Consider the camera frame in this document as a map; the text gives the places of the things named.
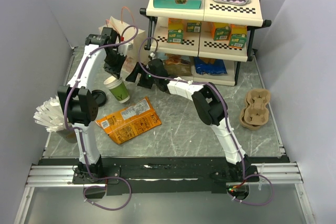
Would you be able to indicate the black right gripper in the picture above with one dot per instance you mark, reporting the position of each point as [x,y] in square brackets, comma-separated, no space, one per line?
[132,77]

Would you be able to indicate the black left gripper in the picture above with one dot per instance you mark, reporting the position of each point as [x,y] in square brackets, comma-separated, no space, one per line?
[116,71]

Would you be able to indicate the green paper coffee cup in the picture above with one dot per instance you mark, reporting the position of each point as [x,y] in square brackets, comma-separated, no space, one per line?
[117,88]

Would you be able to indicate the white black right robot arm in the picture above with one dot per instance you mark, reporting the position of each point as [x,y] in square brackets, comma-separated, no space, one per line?
[210,107]

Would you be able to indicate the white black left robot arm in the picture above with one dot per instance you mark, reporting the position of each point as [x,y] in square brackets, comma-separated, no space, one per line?
[78,104]

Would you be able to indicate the black plastic cup lid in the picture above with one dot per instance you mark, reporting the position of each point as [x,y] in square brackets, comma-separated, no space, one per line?
[100,97]

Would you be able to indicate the white Cream Bear paper bag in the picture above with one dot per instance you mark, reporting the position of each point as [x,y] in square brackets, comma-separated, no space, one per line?
[119,25]

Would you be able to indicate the brown chips bag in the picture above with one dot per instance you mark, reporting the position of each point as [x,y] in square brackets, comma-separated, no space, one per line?
[176,65]

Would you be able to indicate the orange chips bag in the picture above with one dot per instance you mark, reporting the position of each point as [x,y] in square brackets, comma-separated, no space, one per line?
[128,123]

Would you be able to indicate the orange green snack box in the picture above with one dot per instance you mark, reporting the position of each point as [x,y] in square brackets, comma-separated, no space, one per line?
[220,31]
[193,26]
[238,36]
[175,31]

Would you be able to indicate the white paper straws bundle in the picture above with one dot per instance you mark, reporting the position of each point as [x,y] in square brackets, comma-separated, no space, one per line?
[50,115]

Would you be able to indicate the cream black three-tier shelf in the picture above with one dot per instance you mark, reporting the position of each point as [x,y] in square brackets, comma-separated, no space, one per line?
[201,44]

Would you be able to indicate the blue chips bag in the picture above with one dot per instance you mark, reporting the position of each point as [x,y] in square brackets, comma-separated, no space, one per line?
[209,66]

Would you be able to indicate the brown cardboard cup carrier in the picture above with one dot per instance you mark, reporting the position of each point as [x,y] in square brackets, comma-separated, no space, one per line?
[255,113]

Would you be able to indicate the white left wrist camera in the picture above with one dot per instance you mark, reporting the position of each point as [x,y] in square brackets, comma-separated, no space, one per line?
[128,49]

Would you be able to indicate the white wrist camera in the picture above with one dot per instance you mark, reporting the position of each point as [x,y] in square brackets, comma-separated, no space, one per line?
[152,56]
[128,49]

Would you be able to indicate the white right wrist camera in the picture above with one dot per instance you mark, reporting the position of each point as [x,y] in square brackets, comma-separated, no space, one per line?
[152,56]

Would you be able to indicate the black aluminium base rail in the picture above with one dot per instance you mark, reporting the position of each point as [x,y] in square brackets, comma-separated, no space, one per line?
[124,175]

